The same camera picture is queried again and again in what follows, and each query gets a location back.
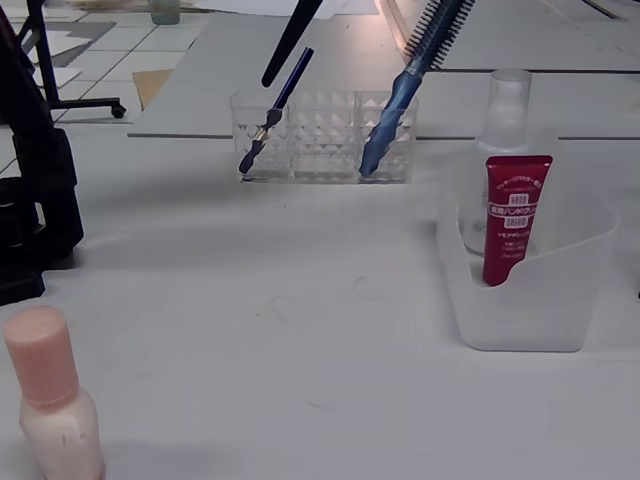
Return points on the clear spray bottle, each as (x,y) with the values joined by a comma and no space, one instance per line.
(510,100)

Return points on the clear crystal organizer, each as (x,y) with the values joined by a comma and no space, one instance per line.
(325,150)

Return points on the dark blue eyeliner pencil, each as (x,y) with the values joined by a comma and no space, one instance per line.
(295,75)

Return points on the blue round hairbrush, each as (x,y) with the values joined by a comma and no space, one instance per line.
(405,95)

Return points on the red hand cream tube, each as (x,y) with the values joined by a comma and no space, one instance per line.
(515,225)

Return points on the frosted white plastic bin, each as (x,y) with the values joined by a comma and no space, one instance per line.
(525,320)

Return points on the brown cardboard piece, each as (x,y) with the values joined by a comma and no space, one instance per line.
(150,85)

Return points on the small glass cup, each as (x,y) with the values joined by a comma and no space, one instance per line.
(165,12)

